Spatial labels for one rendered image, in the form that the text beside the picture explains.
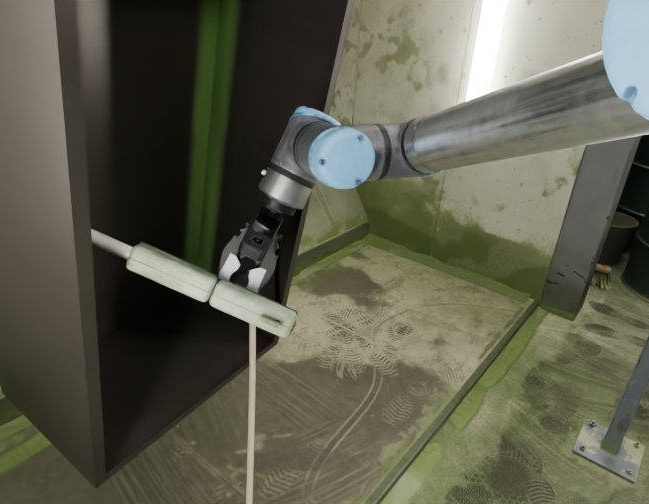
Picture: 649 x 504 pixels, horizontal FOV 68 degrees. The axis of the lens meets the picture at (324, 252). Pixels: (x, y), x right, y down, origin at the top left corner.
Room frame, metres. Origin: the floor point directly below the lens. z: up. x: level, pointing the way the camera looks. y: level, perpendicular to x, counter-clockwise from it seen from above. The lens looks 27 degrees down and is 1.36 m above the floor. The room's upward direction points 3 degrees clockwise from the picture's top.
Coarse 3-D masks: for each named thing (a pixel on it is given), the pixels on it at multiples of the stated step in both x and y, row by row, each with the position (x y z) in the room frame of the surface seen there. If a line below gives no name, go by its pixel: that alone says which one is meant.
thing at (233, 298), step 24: (96, 240) 0.73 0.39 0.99; (144, 264) 0.71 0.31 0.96; (168, 264) 0.72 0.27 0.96; (192, 264) 0.75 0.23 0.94; (192, 288) 0.71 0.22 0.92; (216, 288) 0.71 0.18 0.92; (240, 288) 0.73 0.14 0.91; (240, 312) 0.70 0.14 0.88; (264, 312) 0.70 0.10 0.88; (288, 312) 0.71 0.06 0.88
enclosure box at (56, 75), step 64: (0, 0) 0.61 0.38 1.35; (64, 0) 0.56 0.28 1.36; (128, 0) 1.03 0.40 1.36; (192, 0) 1.17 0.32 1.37; (256, 0) 1.18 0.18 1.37; (320, 0) 1.09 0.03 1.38; (0, 64) 0.63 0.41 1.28; (64, 64) 0.56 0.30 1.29; (128, 64) 1.05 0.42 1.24; (192, 64) 1.20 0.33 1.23; (256, 64) 1.19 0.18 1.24; (320, 64) 1.09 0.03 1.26; (0, 128) 0.65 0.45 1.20; (64, 128) 0.56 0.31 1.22; (128, 128) 1.06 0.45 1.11; (192, 128) 1.23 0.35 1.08; (256, 128) 1.19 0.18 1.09; (0, 192) 0.68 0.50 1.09; (64, 192) 0.58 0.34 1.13; (128, 192) 1.08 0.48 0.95; (192, 192) 1.26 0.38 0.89; (256, 192) 1.19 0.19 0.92; (0, 256) 0.72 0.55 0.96; (64, 256) 0.60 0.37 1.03; (192, 256) 1.30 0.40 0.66; (0, 320) 0.76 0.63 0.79; (64, 320) 0.63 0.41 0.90; (128, 320) 1.12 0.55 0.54; (192, 320) 1.19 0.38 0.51; (0, 384) 0.83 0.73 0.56; (64, 384) 0.66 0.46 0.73; (128, 384) 0.92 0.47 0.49; (192, 384) 0.95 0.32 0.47; (64, 448) 0.70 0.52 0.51; (128, 448) 0.75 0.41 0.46
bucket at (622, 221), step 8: (616, 216) 2.94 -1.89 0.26; (624, 216) 2.91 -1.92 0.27; (616, 224) 2.93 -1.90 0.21; (624, 224) 2.89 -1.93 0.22; (632, 224) 2.84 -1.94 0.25; (608, 232) 2.72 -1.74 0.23; (616, 232) 2.70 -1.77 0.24; (624, 232) 2.70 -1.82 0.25; (632, 232) 2.73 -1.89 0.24; (608, 240) 2.72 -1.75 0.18; (616, 240) 2.71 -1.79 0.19; (624, 240) 2.72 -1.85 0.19; (608, 248) 2.72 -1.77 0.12; (616, 248) 2.72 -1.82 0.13; (624, 248) 2.74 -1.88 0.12; (600, 256) 2.74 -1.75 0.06; (608, 256) 2.72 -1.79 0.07; (616, 256) 2.73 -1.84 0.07; (608, 264) 2.73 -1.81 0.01
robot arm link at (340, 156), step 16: (304, 128) 0.79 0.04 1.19; (320, 128) 0.75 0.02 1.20; (336, 128) 0.72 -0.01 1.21; (352, 128) 0.72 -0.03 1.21; (368, 128) 0.75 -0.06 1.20; (304, 144) 0.74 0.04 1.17; (320, 144) 0.70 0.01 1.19; (336, 144) 0.69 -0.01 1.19; (352, 144) 0.70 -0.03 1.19; (368, 144) 0.71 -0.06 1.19; (384, 144) 0.73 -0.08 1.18; (304, 160) 0.74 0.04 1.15; (320, 160) 0.69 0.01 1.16; (336, 160) 0.69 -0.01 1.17; (352, 160) 0.70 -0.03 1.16; (368, 160) 0.71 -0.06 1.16; (384, 160) 0.73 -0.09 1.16; (320, 176) 0.69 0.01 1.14; (336, 176) 0.69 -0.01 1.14; (352, 176) 0.70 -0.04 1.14; (368, 176) 0.71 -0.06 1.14
